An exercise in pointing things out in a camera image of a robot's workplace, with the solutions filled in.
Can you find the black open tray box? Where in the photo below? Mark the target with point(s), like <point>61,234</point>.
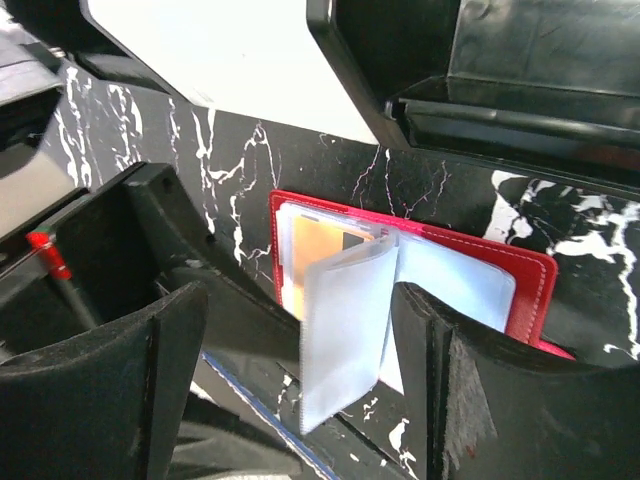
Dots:
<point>544,88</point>

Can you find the red leather card holder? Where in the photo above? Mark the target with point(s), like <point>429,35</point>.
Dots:
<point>361,284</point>

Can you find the grey plastic tray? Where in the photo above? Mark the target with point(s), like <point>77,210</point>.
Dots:
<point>254,58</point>

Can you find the gold credit card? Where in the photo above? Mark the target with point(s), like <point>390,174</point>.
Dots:
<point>315,239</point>

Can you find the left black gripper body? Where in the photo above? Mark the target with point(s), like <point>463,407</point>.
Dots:
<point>45,270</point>

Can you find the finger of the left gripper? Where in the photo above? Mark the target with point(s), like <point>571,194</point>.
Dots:
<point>241,317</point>

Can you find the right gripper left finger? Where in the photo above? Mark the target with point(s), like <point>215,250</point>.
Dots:
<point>105,404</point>

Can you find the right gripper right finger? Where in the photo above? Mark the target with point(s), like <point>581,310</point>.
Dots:
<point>482,405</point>

